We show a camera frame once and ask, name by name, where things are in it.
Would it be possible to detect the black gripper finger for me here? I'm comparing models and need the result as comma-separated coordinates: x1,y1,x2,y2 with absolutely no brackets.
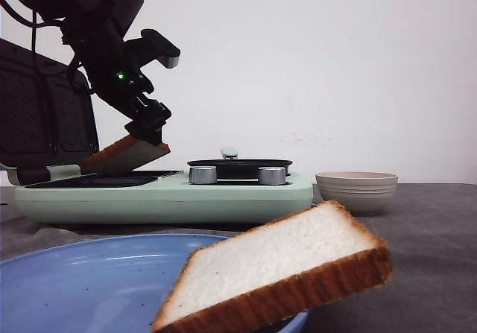
124,95,171,146

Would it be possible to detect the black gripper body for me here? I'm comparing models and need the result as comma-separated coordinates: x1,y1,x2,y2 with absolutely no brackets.
61,16,154,119

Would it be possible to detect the white bread slice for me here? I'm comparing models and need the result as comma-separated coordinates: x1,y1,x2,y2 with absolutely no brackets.
151,200,393,332
80,135,170,175

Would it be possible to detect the breakfast maker hinged lid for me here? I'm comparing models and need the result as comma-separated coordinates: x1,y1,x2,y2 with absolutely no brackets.
1,40,99,185

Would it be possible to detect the beige ribbed bowl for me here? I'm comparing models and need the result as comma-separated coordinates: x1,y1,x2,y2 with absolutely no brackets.
315,171,399,215

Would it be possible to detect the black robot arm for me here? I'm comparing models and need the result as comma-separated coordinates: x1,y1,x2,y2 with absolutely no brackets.
2,0,180,145

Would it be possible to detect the mint green breakfast maker base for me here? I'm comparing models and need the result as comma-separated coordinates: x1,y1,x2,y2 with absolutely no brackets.
15,171,313,224

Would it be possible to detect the left silver control knob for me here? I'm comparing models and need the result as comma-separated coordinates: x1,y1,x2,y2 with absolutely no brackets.
189,165,217,185

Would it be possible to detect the silver control knob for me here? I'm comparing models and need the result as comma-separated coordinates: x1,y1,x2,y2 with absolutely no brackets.
258,167,286,185
189,165,217,185

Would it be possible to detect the black round frying pan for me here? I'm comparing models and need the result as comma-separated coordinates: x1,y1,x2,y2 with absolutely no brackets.
187,147,293,180

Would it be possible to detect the right silver control knob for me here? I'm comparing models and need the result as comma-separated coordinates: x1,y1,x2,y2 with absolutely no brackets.
258,167,286,185

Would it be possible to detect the blue plate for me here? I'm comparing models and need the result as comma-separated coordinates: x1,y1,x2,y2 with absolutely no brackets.
0,234,310,333

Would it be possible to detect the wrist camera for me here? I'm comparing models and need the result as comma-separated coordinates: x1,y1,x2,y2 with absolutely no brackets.
125,28,180,69

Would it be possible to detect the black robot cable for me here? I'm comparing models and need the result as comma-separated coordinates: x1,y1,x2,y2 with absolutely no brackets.
0,0,94,155

